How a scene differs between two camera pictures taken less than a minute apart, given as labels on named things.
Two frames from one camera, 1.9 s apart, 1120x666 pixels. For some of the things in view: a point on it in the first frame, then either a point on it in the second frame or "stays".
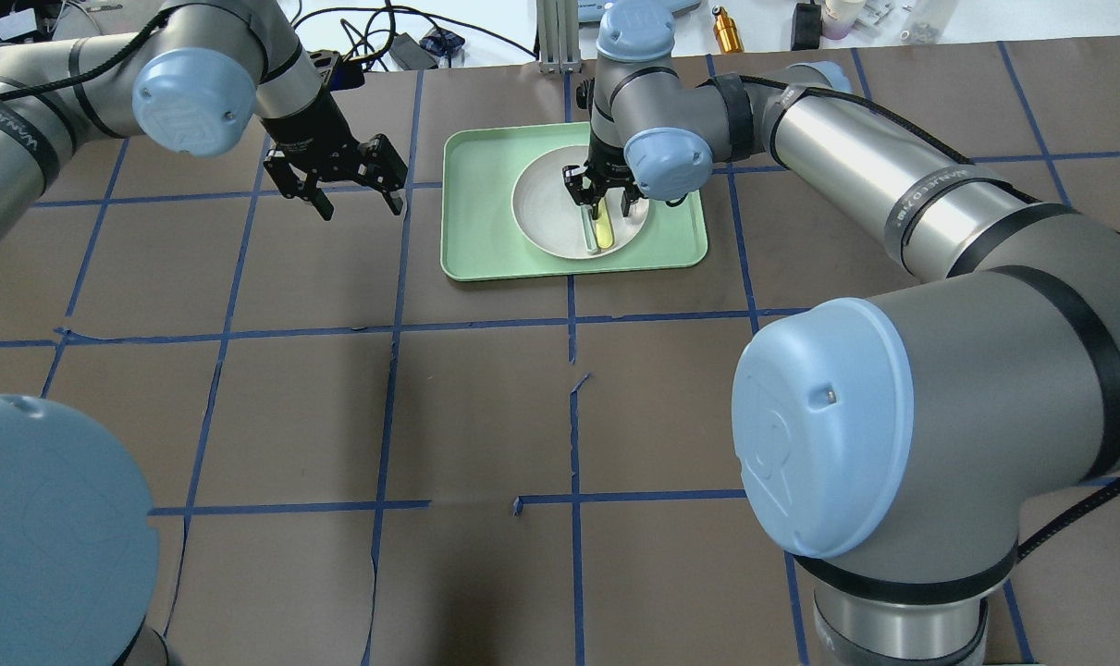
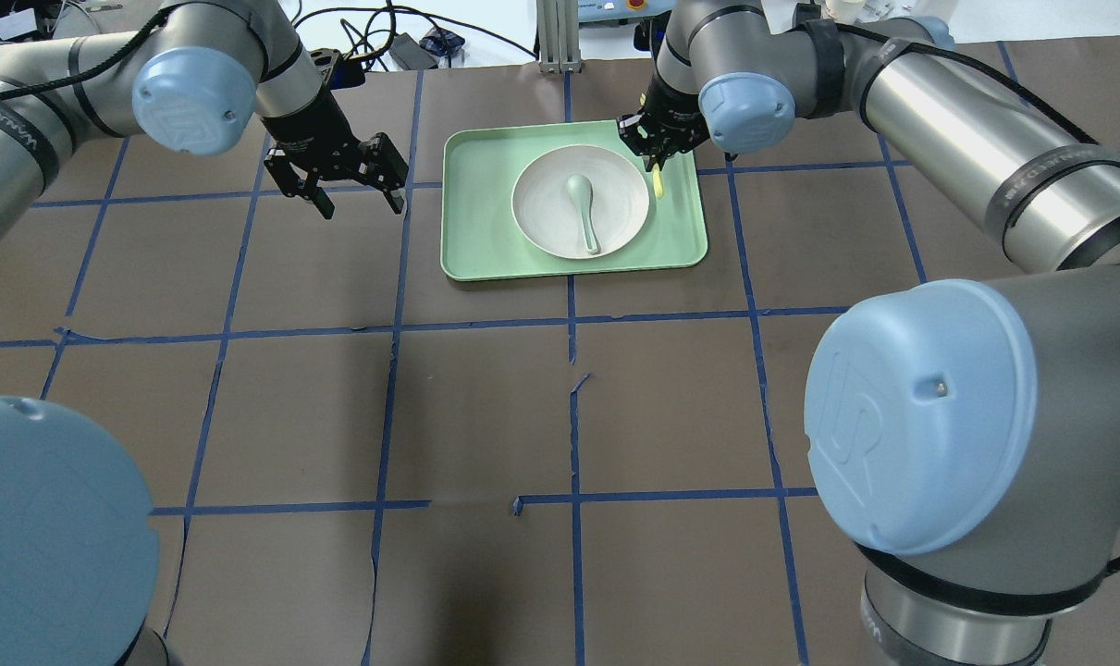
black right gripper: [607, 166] -> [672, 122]
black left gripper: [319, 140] stays
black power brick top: [410, 54] stays
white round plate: [546, 213] stays
